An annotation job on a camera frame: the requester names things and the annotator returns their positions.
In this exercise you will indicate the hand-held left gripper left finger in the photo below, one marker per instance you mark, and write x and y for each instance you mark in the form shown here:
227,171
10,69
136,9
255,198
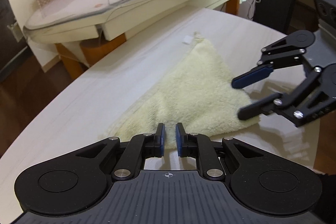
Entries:
162,140

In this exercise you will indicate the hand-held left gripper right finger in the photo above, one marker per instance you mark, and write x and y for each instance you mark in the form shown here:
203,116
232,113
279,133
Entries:
179,140

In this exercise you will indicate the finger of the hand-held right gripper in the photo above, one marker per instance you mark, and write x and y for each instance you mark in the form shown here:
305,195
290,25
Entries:
249,78
257,107

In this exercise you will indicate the pale yellow towel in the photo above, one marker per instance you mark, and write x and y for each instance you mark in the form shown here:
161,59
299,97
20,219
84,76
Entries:
189,87

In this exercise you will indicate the cream glass-topped dining table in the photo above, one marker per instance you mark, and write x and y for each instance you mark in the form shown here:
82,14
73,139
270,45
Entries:
131,11

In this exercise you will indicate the dark wooden door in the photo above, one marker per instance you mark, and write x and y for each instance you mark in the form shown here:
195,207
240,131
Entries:
8,16

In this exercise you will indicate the white wall rack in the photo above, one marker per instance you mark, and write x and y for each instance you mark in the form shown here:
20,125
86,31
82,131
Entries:
15,32

